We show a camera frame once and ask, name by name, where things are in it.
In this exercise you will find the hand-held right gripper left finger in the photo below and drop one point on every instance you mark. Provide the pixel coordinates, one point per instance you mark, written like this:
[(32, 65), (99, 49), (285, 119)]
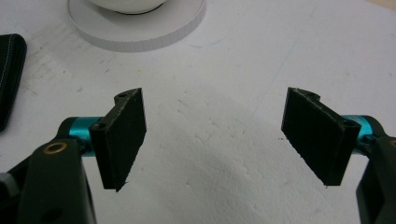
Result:
[(120, 140)]

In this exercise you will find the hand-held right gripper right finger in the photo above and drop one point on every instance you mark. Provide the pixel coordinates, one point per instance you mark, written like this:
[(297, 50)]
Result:
[(317, 137)]

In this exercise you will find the white round coaster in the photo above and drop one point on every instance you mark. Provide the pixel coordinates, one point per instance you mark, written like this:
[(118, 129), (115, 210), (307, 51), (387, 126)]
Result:
[(134, 29)]

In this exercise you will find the black stitched case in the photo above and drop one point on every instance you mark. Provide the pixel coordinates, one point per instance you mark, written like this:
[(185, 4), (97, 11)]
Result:
[(11, 77)]

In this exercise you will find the white cup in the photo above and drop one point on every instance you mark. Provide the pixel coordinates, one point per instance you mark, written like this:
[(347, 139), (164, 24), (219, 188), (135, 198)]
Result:
[(127, 4)]

